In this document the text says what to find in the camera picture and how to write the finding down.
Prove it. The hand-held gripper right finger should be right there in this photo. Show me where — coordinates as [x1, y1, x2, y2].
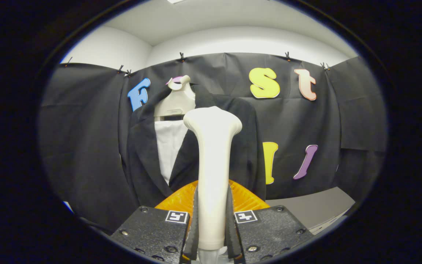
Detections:
[227, 180, 314, 264]

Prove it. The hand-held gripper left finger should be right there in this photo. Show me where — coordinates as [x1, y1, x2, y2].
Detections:
[110, 180, 199, 264]

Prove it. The white garment steamer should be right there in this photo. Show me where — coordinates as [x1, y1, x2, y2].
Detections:
[183, 106, 243, 264]

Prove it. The white shirt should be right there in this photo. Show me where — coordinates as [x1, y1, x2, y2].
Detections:
[154, 120, 189, 186]

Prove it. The black suit jacket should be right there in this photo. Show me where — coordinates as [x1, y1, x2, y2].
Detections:
[126, 84, 267, 209]

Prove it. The grey cabinet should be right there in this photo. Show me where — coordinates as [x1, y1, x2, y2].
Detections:
[266, 187, 356, 235]

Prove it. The cream plastic hanger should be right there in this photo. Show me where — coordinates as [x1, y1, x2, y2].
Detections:
[154, 75, 196, 120]

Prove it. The black backdrop cloth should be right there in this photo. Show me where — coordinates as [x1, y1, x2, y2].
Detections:
[38, 52, 387, 235]

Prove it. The row of black cloth clips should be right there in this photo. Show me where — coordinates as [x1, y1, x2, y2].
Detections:
[65, 51, 330, 77]

